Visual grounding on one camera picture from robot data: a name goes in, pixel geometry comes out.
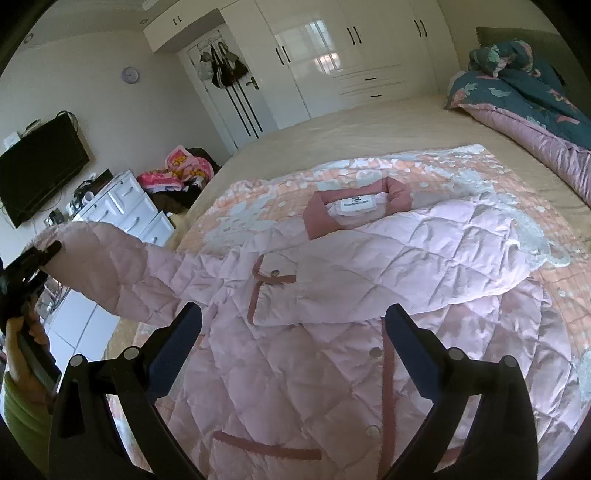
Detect pink quilted jacket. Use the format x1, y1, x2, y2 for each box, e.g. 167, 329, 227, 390
34, 179, 585, 479

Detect green left sleeve forearm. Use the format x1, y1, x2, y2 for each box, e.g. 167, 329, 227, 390
2, 373, 52, 478

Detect dark chair under clothes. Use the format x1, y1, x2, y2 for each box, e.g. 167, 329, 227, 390
148, 147, 221, 214

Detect white bedroom door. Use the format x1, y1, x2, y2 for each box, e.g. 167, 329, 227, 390
179, 24, 277, 153

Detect person's left hand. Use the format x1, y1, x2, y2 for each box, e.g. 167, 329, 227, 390
6, 294, 53, 406

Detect white chest of drawers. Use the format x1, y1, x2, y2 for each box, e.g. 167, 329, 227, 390
73, 170, 174, 246

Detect peach patterned blanket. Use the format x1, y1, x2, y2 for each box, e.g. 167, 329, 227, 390
158, 145, 590, 479

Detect pink yellow cartoon cloth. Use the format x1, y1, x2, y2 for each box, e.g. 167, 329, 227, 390
136, 146, 214, 193

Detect dark bags on door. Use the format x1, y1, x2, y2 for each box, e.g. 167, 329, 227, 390
198, 41, 249, 89

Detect beige bed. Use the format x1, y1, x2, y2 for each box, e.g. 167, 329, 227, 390
103, 94, 591, 361

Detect white glossy wardrobe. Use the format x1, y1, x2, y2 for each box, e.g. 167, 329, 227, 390
143, 1, 459, 129

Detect teal and pink duvet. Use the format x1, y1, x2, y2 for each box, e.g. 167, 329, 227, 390
446, 45, 590, 203

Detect black wall television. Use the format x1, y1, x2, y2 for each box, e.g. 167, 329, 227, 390
0, 114, 90, 227

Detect round wall clock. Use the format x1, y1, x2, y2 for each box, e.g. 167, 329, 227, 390
121, 67, 140, 85

